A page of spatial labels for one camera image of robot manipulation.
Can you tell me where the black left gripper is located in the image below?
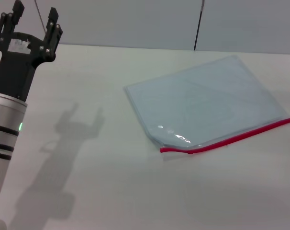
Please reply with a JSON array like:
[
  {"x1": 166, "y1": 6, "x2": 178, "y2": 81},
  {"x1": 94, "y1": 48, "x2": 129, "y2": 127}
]
[{"x1": 0, "y1": 0, "x2": 65, "y2": 102}]

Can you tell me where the clear document bag red zipper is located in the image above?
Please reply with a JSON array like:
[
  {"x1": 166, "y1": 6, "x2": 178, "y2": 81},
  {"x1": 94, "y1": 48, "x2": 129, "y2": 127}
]
[{"x1": 123, "y1": 54, "x2": 290, "y2": 156}]

